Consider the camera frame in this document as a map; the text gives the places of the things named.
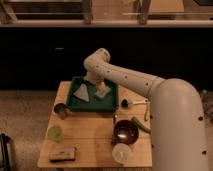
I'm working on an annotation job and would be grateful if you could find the green plastic cup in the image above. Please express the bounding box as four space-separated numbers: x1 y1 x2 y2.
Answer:
47 125 63 143

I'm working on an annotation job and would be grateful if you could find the grey-blue sponge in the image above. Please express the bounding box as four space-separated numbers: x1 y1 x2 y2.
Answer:
94 87 111 100

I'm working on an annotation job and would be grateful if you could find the black stand at left edge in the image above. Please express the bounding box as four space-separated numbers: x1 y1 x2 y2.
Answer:
0 133 12 171

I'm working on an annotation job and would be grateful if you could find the wooden shelf rack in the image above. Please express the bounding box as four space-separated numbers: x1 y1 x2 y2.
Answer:
0 0 213 28

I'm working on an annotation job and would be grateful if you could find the grey towel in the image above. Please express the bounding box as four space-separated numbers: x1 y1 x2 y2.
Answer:
74 84 89 102

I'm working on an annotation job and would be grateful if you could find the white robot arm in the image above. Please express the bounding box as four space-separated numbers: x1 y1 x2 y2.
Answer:
84 48 210 171

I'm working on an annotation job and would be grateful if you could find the green plastic tray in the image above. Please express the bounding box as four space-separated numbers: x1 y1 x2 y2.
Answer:
66 76 119 113

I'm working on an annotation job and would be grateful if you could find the brown scrub block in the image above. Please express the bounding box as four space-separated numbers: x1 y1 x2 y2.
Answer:
49 147 77 163

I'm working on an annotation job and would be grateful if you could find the dark purple bowl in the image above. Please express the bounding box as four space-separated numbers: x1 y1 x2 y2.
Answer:
113 120 139 145

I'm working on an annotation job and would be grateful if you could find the dark metal cup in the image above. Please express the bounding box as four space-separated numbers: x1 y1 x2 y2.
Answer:
53 103 68 120

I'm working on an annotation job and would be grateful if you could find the green cucumber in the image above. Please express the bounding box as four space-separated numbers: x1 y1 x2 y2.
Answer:
131 117 151 134

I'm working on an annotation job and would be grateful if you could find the black-headed dish brush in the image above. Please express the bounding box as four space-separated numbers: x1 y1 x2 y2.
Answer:
121 99 148 109

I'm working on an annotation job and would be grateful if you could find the white small bowl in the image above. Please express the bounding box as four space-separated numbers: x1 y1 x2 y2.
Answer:
112 143 132 164

